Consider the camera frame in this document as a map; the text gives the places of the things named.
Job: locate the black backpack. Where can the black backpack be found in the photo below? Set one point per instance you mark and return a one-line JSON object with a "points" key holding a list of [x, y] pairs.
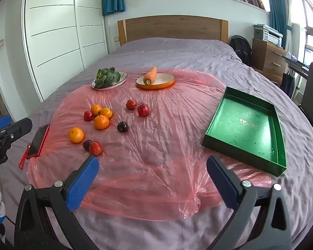
{"points": [[241, 48]]}

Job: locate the orange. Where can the orange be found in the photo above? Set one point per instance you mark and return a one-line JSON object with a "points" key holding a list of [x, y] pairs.
{"points": [[101, 122], [96, 109], [107, 113], [76, 135]]}

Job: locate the bok choy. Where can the bok choy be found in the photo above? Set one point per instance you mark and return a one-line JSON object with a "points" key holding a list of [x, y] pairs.
{"points": [[108, 76]]}

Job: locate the carrot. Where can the carrot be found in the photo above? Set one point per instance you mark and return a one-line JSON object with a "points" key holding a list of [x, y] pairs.
{"points": [[150, 75]]}

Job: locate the white printer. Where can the white printer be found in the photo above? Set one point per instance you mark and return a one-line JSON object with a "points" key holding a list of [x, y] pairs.
{"points": [[273, 37]]}

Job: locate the navy bag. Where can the navy bag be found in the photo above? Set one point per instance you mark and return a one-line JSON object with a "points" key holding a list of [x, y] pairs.
{"points": [[287, 83]]}

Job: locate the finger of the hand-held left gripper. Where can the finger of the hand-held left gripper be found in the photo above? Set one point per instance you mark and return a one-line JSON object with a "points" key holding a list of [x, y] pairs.
{"points": [[0, 123], [18, 129]]}

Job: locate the green tray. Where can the green tray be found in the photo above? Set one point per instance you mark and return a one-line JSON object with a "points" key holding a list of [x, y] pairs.
{"points": [[245, 125]]}

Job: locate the laptop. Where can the laptop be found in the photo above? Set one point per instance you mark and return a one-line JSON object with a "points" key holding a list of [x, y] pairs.
{"points": [[309, 56]]}

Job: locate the white plate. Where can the white plate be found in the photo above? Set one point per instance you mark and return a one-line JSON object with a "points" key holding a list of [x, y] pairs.
{"points": [[121, 79]]}

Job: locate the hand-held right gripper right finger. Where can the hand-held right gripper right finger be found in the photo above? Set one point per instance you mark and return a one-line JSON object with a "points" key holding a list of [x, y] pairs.
{"points": [[221, 179]]}

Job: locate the dark plum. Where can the dark plum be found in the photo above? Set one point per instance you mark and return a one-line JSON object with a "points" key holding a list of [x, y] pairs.
{"points": [[122, 126], [86, 144]]}

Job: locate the window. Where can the window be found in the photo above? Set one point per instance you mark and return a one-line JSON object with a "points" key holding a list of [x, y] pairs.
{"points": [[312, 18]]}

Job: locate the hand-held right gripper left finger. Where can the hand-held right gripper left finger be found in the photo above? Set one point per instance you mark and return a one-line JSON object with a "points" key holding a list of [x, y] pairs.
{"points": [[83, 182]]}

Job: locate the glass desk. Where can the glass desk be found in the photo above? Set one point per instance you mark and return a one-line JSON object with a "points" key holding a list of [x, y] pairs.
{"points": [[297, 65]]}

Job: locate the small red apple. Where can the small red apple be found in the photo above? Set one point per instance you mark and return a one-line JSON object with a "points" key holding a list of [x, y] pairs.
{"points": [[88, 115], [143, 110], [131, 104], [96, 148]]}

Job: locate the wooden dresser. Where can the wooden dresser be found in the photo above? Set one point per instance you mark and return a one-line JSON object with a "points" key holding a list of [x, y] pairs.
{"points": [[268, 57]]}

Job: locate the phone in red case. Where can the phone in red case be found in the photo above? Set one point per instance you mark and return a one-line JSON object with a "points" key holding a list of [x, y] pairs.
{"points": [[37, 142]]}

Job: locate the pink plastic sheet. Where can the pink plastic sheet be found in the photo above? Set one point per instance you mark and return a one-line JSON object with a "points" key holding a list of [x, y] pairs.
{"points": [[151, 140]]}

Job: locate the wooden headboard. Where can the wooden headboard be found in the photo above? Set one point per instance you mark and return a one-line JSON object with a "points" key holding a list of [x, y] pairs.
{"points": [[172, 27]]}

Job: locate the white wardrobe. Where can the white wardrobe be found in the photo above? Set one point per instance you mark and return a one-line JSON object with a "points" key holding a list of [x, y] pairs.
{"points": [[54, 44]]}

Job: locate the wall switch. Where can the wall switch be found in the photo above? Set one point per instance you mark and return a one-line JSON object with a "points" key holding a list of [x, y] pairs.
{"points": [[1, 43]]}

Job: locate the orange oval dish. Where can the orange oval dish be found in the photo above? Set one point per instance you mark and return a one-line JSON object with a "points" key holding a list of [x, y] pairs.
{"points": [[164, 82]]}

